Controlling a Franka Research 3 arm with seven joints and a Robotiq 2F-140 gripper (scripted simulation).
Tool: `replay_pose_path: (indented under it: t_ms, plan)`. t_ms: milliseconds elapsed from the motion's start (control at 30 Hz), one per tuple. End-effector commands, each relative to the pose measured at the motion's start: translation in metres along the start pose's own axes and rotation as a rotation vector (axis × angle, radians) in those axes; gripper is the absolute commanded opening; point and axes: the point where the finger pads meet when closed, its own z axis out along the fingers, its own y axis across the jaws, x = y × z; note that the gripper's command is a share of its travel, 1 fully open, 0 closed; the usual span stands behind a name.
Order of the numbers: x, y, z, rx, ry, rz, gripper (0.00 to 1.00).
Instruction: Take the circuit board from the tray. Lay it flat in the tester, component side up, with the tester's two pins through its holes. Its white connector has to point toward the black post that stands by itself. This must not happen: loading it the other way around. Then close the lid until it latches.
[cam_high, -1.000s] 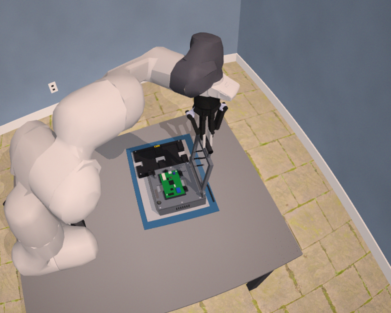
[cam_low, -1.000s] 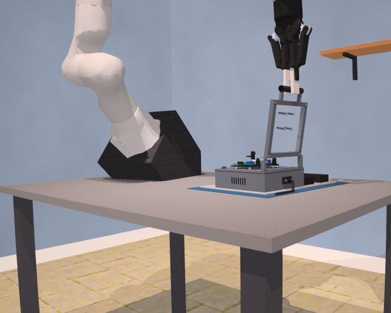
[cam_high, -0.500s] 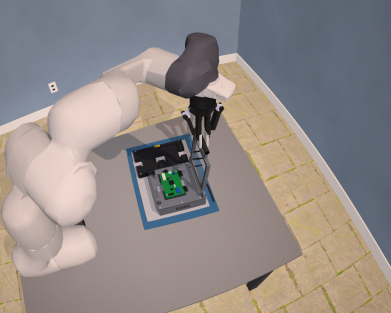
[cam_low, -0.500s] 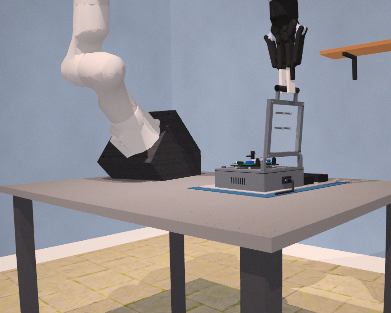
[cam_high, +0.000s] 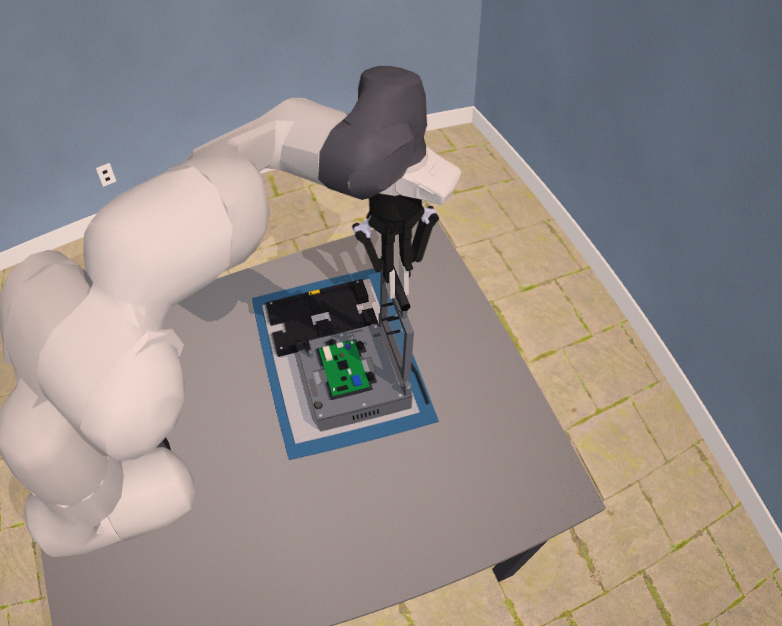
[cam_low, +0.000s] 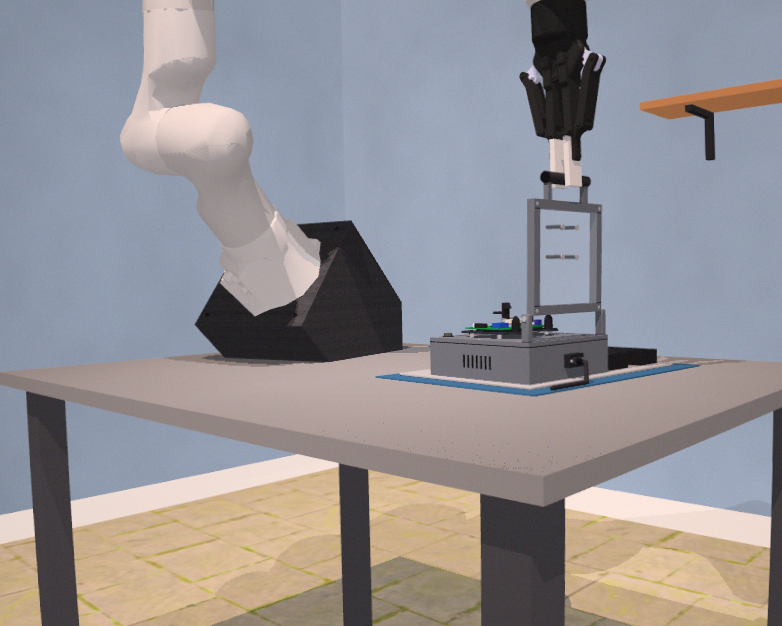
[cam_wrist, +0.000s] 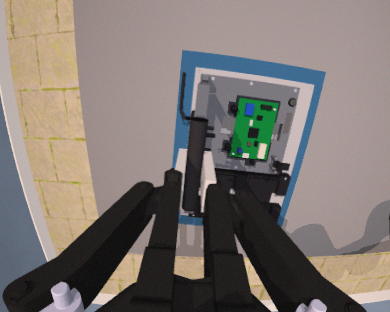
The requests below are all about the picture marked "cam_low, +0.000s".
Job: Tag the green circuit board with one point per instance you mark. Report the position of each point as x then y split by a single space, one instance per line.
502 326

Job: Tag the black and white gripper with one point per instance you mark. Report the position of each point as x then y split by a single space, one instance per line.
561 25

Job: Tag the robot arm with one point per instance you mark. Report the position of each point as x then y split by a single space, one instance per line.
170 133

